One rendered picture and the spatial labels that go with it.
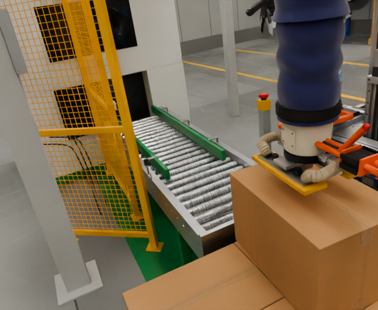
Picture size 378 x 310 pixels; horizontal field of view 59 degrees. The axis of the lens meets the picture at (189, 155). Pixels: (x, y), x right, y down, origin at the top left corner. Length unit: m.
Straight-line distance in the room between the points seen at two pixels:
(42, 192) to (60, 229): 0.29
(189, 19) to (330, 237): 10.49
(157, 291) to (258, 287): 0.44
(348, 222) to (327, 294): 0.26
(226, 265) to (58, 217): 1.10
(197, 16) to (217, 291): 10.45
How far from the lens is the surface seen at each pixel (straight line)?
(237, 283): 1.59
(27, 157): 2.05
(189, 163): 2.63
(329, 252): 1.20
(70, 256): 2.40
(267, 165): 1.36
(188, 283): 1.62
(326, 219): 1.29
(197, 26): 11.50
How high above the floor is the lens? 1.71
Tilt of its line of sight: 25 degrees down
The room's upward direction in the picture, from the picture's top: 8 degrees counter-clockwise
